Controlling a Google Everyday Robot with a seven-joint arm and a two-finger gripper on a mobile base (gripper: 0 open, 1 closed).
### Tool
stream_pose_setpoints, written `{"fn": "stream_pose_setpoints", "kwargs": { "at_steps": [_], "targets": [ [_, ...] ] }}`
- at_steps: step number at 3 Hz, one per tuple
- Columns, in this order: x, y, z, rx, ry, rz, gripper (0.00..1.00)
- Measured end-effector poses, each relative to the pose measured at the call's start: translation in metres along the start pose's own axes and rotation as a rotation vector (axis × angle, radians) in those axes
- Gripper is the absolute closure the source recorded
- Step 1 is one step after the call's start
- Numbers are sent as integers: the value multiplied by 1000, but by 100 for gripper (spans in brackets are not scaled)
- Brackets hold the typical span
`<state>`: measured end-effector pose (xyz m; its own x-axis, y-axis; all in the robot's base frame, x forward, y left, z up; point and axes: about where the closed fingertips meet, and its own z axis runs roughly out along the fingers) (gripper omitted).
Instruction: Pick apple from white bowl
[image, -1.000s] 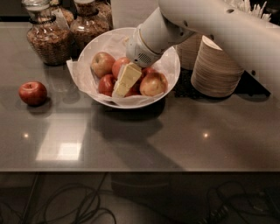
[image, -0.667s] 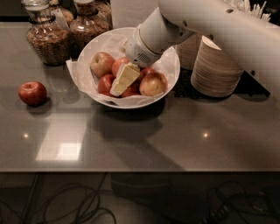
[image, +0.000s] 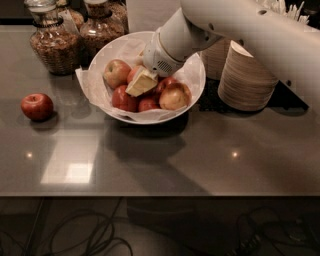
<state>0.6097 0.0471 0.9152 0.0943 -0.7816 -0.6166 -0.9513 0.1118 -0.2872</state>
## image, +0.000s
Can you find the small red apple front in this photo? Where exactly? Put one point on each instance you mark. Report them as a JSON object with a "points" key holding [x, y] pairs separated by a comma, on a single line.
{"points": [[148, 103]]}

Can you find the yellow apple front right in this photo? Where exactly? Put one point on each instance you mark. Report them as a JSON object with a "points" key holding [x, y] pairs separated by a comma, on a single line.
{"points": [[175, 96]]}

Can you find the white bowl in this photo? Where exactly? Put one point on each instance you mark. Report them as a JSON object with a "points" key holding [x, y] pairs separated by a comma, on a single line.
{"points": [[186, 83]]}

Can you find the front stack of paper bowls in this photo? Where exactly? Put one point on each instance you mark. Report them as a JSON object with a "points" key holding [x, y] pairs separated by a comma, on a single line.
{"points": [[245, 84]]}

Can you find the small red apple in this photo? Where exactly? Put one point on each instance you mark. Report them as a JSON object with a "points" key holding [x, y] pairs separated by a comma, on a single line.
{"points": [[164, 83], [148, 103]]}

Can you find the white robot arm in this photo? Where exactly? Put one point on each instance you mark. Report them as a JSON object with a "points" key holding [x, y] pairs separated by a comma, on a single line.
{"points": [[289, 49]]}

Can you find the glass jar of cereal left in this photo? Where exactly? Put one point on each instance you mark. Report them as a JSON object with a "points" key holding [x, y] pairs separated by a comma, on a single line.
{"points": [[56, 46]]}

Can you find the glass jar of cereal right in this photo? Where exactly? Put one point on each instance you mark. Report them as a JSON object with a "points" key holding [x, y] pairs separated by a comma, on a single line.
{"points": [[101, 26]]}

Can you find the stack of paper bowls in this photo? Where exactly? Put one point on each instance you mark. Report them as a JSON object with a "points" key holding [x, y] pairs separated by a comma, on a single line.
{"points": [[214, 58], [245, 84]]}

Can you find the white paper liner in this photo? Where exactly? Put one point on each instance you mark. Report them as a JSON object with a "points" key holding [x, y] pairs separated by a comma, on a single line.
{"points": [[91, 88]]}

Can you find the red-yellow apple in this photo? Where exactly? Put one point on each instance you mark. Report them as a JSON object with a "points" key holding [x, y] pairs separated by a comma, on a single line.
{"points": [[132, 73]]}

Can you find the dark red apple front left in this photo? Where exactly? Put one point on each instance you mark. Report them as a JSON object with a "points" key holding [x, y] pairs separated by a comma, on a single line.
{"points": [[123, 101]]}

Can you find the yellow-red apple left in bowl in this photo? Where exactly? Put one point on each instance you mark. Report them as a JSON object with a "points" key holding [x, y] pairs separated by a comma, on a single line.
{"points": [[116, 73]]}

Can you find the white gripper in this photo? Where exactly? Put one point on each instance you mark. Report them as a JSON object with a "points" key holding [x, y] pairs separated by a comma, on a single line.
{"points": [[156, 57]]}

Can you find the glass jar of cereal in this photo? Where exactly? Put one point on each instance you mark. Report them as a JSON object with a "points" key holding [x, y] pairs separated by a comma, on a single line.
{"points": [[101, 26], [56, 46], [69, 15]]}

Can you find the glass jar of cereal rear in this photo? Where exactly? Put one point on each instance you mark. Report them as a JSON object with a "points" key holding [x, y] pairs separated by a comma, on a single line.
{"points": [[69, 15]]}

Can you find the bundle of white plastic cutlery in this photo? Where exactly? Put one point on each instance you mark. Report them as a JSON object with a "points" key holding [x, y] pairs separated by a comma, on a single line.
{"points": [[293, 12]]}

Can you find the red apple on table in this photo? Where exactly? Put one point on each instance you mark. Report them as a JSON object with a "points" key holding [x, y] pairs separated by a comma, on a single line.
{"points": [[37, 106]]}

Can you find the black mat under bowl stacks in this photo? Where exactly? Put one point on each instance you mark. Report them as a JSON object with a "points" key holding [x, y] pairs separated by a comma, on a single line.
{"points": [[283, 100]]}

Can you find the rear stack of paper bowls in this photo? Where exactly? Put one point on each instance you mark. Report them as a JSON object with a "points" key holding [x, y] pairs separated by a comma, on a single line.
{"points": [[214, 58]]}

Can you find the small red apple behind right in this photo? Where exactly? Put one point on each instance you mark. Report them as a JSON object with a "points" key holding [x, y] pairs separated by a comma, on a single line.
{"points": [[164, 83]]}

